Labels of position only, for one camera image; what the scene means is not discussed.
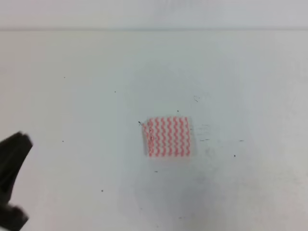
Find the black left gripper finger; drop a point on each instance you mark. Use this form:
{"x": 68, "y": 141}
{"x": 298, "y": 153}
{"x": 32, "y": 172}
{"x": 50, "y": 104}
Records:
{"x": 13, "y": 152}
{"x": 12, "y": 218}

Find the pink white striped towel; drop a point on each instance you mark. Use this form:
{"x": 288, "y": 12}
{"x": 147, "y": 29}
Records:
{"x": 168, "y": 136}

